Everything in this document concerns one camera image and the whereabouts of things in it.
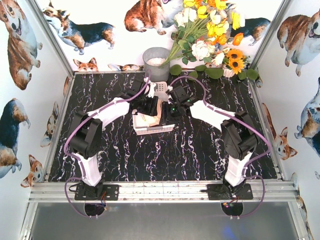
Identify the white perforated storage basket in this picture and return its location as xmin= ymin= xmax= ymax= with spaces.
xmin=132 ymin=81 xmax=175 ymax=136

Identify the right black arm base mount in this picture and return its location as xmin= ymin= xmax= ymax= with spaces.
xmin=200 ymin=179 xmax=254 ymax=200

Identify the cream glove off table edge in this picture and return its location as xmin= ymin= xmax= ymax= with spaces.
xmin=141 ymin=114 xmax=160 ymax=127

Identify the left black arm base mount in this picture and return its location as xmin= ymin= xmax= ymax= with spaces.
xmin=74 ymin=181 xmax=120 ymax=201

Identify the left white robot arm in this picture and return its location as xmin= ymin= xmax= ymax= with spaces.
xmin=63 ymin=77 xmax=158 ymax=187

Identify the grey metal bucket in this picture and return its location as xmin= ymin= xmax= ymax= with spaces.
xmin=142 ymin=47 xmax=170 ymax=82

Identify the artificial flower bouquet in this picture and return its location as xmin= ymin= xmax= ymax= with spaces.
xmin=162 ymin=0 xmax=259 ymax=80

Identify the aluminium front rail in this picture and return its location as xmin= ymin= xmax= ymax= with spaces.
xmin=28 ymin=179 xmax=298 ymax=203

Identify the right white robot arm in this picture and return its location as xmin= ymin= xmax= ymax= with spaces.
xmin=160 ymin=86 xmax=258 ymax=187

